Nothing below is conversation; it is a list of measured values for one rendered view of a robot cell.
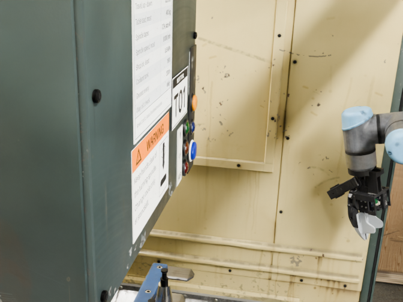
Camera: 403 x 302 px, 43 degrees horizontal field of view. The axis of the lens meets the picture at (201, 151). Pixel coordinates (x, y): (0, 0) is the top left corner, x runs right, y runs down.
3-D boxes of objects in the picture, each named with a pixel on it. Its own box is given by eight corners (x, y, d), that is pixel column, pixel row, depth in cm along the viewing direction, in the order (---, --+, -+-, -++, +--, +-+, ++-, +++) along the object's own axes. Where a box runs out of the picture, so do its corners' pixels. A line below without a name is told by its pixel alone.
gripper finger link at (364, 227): (374, 248, 133) (370, 216, 130) (354, 243, 138) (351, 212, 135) (381, 243, 135) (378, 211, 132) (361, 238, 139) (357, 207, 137)
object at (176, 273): (195, 271, 130) (196, 268, 129) (192, 283, 125) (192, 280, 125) (169, 267, 131) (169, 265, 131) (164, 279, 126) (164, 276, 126)
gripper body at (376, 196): (375, 219, 129) (370, 174, 125) (346, 212, 135) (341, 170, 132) (391, 207, 133) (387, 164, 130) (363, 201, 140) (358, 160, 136)
